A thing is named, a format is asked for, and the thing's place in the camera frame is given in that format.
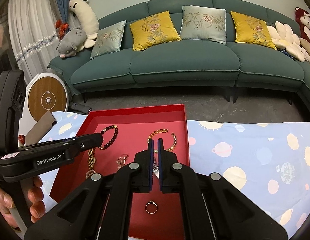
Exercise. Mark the blue planet-print bedsheet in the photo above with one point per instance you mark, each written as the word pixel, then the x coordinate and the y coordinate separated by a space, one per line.
pixel 268 162

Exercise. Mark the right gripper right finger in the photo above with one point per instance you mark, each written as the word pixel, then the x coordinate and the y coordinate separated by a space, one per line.
pixel 212 208

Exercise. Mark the silver chain pendant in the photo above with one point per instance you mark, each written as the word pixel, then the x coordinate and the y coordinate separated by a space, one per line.
pixel 121 161

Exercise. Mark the red monkey plush toy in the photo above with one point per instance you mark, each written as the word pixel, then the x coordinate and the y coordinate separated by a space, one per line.
pixel 302 17

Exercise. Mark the grey-green embroidered cushion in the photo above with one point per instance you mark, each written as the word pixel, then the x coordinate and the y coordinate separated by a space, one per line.
pixel 108 40
pixel 203 23

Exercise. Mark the orange gold bangle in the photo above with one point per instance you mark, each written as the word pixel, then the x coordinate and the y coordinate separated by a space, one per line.
pixel 164 133

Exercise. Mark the yellow embroidered cushion right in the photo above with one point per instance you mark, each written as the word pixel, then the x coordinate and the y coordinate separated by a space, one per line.
pixel 251 30

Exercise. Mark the cream flower-shaped pillow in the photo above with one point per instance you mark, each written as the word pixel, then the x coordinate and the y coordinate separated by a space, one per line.
pixel 283 38

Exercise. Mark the person's left hand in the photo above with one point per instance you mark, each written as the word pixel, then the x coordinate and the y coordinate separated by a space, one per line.
pixel 35 196

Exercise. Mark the yellow embroidered cushion left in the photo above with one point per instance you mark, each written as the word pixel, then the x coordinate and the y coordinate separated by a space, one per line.
pixel 152 30

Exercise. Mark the red shallow tray box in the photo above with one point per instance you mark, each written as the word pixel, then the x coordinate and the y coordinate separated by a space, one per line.
pixel 154 215

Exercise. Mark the silver wristwatch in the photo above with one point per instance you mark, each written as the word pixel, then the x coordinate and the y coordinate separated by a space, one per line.
pixel 156 169

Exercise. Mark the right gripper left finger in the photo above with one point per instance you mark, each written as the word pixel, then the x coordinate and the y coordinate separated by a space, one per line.
pixel 100 207

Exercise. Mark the white sheer curtain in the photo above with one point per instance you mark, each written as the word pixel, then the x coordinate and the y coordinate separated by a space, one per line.
pixel 33 34

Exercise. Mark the gold wristwatch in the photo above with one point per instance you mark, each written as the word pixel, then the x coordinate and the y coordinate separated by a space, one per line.
pixel 91 163

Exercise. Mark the teal sectional sofa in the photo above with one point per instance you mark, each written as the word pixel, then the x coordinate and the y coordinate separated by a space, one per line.
pixel 188 62

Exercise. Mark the grey pig plush toy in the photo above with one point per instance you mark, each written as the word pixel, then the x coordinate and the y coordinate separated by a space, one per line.
pixel 73 42

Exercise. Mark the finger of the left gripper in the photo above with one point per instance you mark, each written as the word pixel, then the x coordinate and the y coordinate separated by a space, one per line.
pixel 66 148

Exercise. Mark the white cow plush toy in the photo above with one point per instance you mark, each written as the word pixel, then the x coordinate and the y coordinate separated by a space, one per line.
pixel 86 16

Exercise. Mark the grey-green embroidered cushion left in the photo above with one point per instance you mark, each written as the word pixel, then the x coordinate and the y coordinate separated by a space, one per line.
pixel 108 40

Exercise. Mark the yellow embroidered cushion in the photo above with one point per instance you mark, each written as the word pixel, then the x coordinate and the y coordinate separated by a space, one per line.
pixel 152 30
pixel 251 30

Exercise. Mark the grey-green embroidered cushion right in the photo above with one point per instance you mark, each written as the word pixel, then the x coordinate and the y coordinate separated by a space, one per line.
pixel 203 23

